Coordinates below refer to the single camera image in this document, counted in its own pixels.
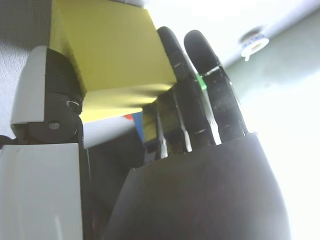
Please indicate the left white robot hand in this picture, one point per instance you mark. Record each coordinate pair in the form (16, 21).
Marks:
(200, 195)

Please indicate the yellow cube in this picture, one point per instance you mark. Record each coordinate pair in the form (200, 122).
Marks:
(107, 45)

